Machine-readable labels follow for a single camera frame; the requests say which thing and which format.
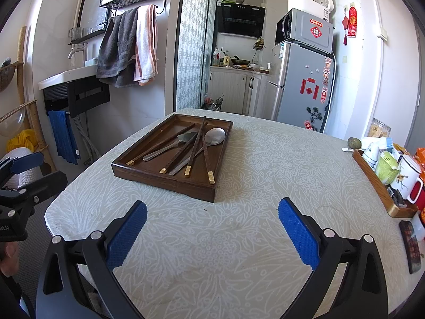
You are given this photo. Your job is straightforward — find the silver refrigerator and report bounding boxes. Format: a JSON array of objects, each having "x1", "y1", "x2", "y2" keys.
[{"x1": 267, "y1": 41, "x2": 336, "y2": 134}]

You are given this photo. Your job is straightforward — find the dark wooden chopstick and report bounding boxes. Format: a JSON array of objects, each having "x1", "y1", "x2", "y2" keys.
[
  {"x1": 159, "y1": 121, "x2": 210, "y2": 174},
  {"x1": 125, "y1": 124, "x2": 196, "y2": 166},
  {"x1": 199, "y1": 128, "x2": 216, "y2": 185},
  {"x1": 184, "y1": 116, "x2": 207, "y2": 177}
]

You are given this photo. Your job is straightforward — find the yellow cloth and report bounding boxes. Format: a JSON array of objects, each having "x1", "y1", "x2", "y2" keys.
[{"x1": 7, "y1": 129, "x2": 39, "y2": 153}]

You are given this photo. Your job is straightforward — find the grey towel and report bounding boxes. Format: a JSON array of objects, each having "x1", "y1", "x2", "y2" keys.
[{"x1": 96, "y1": 8, "x2": 140, "y2": 89}]

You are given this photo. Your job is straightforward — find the red hanging ornament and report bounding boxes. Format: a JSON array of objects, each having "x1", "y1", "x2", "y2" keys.
[{"x1": 348, "y1": 6, "x2": 358, "y2": 37}]

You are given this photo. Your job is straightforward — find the clear snack jar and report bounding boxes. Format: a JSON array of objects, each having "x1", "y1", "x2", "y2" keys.
[{"x1": 368, "y1": 117, "x2": 392, "y2": 138}]

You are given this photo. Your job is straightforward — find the white sink basin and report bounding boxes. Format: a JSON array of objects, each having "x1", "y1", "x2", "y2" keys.
[{"x1": 38, "y1": 65, "x2": 100, "y2": 90}]

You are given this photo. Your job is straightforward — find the silver microwave oven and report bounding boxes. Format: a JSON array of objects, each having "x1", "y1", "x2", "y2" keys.
[{"x1": 275, "y1": 8, "x2": 333, "y2": 54}]

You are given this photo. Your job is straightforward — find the red printed box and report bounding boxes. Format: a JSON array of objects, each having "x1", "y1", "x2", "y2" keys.
[{"x1": 415, "y1": 186, "x2": 425, "y2": 220}]

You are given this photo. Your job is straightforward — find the person's left hand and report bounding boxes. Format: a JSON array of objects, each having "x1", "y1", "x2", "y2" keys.
[{"x1": 0, "y1": 241, "x2": 20, "y2": 277}]

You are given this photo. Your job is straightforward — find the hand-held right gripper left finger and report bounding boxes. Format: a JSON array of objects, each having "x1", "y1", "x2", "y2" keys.
[{"x1": 35, "y1": 200, "x2": 148, "y2": 319}]

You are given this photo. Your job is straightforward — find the white pink striped towel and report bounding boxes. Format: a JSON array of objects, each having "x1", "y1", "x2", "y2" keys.
[{"x1": 134, "y1": 4, "x2": 159, "y2": 87}]

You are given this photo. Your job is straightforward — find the white kitchen cabinet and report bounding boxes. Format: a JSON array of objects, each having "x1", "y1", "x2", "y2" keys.
[{"x1": 209, "y1": 66, "x2": 271, "y2": 115}]

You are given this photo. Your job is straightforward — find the wooden ladder rack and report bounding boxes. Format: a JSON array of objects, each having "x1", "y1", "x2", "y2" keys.
[{"x1": 15, "y1": 27, "x2": 57, "y2": 173}]

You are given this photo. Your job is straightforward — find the dark brown wooden tray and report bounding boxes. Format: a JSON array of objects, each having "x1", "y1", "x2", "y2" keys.
[{"x1": 111, "y1": 113, "x2": 233, "y2": 203}]

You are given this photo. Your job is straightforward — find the large metal spoon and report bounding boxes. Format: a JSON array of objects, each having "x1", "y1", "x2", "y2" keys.
[{"x1": 168, "y1": 127, "x2": 227, "y2": 176}]

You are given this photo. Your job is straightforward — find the white mug with handle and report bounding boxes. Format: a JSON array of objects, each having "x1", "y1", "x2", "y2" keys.
[{"x1": 390, "y1": 154, "x2": 425, "y2": 203}]

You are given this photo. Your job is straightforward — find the orange snack packets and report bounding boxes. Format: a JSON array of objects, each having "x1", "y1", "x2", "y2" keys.
[{"x1": 413, "y1": 148, "x2": 425, "y2": 173}]

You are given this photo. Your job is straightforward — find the green ceramic cup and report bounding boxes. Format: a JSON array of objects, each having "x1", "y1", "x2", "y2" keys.
[{"x1": 375, "y1": 151, "x2": 401, "y2": 186}]

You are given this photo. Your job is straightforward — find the red cartoon sticker strip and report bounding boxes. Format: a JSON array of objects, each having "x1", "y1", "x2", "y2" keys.
[{"x1": 320, "y1": 58, "x2": 333, "y2": 103}]

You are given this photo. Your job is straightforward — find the patterned white tablecloth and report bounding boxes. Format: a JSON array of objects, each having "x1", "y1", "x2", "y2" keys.
[{"x1": 44, "y1": 108, "x2": 425, "y2": 319}]

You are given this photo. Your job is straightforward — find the woven basket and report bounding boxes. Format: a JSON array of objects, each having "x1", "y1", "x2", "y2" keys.
[{"x1": 0, "y1": 58, "x2": 15, "y2": 93}]

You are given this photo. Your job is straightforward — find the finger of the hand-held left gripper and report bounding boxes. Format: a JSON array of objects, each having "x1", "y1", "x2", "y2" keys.
[
  {"x1": 0, "y1": 171, "x2": 68, "y2": 220},
  {"x1": 0, "y1": 152, "x2": 45, "y2": 177}
]

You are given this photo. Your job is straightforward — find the blue towel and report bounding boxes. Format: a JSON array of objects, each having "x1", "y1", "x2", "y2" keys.
[{"x1": 48, "y1": 110, "x2": 81, "y2": 166}]

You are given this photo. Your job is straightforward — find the glass cups on ledge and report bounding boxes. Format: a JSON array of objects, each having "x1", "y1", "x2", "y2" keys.
[{"x1": 69, "y1": 27, "x2": 100, "y2": 40}]

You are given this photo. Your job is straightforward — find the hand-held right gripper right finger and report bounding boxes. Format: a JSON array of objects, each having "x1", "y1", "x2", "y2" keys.
[{"x1": 275, "y1": 197, "x2": 389, "y2": 319}]

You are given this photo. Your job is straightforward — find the flower sticker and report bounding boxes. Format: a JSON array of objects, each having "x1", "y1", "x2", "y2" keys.
[{"x1": 305, "y1": 106, "x2": 324, "y2": 130}]

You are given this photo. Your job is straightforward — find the patterned sliding door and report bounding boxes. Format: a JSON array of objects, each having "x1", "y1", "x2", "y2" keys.
[{"x1": 174, "y1": 0, "x2": 218, "y2": 110}]

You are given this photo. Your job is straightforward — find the small pointed metal spoon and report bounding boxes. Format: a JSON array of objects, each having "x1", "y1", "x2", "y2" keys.
[{"x1": 143, "y1": 132, "x2": 199, "y2": 162}]

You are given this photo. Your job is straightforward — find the white box appliance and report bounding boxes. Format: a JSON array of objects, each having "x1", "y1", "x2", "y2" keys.
[{"x1": 287, "y1": 0, "x2": 333, "y2": 15}]

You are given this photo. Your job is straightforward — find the clear plastic bowl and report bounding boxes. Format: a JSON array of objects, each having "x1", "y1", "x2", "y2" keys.
[{"x1": 0, "y1": 102, "x2": 26, "y2": 137}]

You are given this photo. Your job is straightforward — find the dark small packet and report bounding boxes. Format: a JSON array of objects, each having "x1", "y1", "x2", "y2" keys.
[{"x1": 392, "y1": 188, "x2": 407, "y2": 207}]

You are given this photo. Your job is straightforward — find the small white cup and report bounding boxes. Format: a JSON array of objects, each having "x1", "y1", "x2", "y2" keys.
[{"x1": 410, "y1": 213, "x2": 425, "y2": 241}]

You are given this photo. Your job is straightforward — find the black smartphone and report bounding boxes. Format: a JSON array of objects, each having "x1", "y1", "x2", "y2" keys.
[{"x1": 398, "y1": 220, "x2": 423, "y2": 275}]

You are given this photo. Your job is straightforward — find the metal faucet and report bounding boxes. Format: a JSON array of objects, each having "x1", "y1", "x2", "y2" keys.
[{"x1": 68, "y1": 42, "x2": 87, "y2": 69}]

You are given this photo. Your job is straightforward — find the red paper sticker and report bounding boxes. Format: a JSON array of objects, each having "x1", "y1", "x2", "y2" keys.
[{"x1": 300, "y1": 78, "x2": 319, "y2": 99}]

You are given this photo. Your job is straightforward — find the light wooden tray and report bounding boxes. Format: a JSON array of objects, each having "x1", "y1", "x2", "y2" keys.
[{"x1": 352, "y1": 148, "x2": 419, "y2": 219}]

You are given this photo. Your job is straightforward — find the black range hood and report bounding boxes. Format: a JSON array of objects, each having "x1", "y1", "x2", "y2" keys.
[{"x1": 216, "y1": 4, "x2": 266, "y2": 38}]

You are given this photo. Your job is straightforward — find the black framed mirror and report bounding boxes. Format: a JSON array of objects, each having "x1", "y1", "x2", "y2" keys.
[{"x1": 79, "y1": 0, "x2": 118, "y2": 37}]

